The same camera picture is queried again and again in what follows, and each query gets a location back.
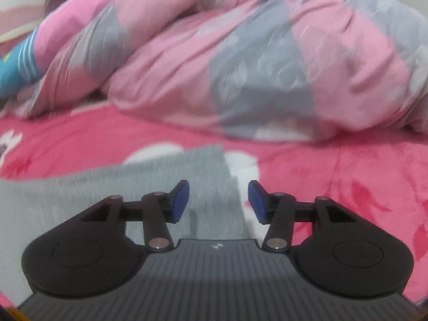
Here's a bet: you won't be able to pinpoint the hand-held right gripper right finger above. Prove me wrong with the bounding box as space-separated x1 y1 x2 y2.
247 179 357 253

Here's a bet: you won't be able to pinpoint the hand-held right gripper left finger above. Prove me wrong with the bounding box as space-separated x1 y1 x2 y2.
80 179 191 253

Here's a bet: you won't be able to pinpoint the grey pants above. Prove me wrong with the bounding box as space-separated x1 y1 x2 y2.
0 144 255 261

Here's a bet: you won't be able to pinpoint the pink floral blanket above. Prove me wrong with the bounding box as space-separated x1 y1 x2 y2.
0 102 428 311

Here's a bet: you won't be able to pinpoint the pink grey floral duvet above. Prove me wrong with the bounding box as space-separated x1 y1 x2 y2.
7 0 428 143

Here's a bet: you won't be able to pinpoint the blue pink striped quilt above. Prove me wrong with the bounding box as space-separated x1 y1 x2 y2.
0 0 134 97

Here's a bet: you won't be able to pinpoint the pink white headboard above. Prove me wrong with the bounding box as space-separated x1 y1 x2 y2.
0 5 47 44

